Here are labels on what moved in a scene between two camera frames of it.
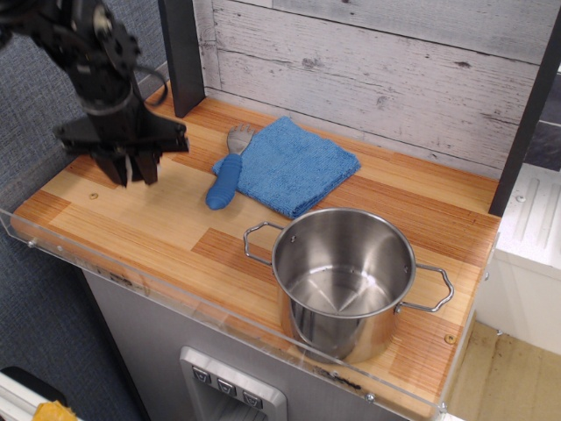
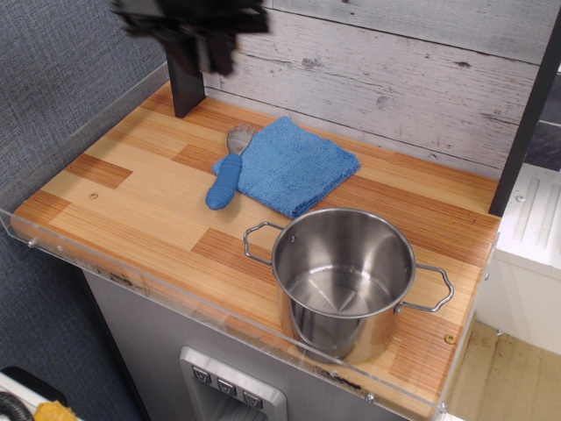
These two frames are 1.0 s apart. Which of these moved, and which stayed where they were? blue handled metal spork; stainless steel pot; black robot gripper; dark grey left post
Moved: black robot gripper
Stayed: dark grey left post; blue handled metal spork; stainless steel pot
